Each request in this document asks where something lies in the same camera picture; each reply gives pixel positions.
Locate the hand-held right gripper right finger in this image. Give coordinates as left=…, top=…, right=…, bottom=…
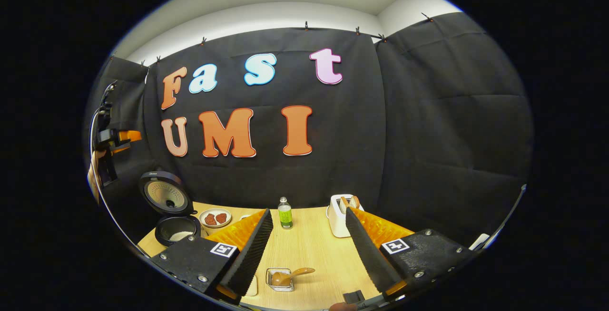
left=345, top=206, right=476, bottom=302

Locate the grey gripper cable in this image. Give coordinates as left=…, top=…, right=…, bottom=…
left=89, top=110, right=146, bottom=257

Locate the round white plate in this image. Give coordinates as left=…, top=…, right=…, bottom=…
left=199, top=208, right=232, bottom=228

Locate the green label bottle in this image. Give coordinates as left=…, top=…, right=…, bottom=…
left=278, top=197, right=293, bottom=230

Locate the metal wire chopstick holder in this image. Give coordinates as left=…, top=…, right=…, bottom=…
left=265, top=267, right=295, bottom=292

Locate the black backdrop cloth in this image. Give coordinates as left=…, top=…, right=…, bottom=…
left=86, top=11, right=533, bottom=250

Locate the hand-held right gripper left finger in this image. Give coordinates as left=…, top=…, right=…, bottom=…
left=150, top=208, right=274, bottom=302

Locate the dark grey rice cooker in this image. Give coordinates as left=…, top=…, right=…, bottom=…
left=138, top=171, right=201, bottom=247

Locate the white toaster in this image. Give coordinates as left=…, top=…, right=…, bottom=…
left=326, top=194, right=364, bottom=238

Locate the wooden spoon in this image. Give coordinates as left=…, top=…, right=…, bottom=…
left=271, top=267, right=316, bottom=287

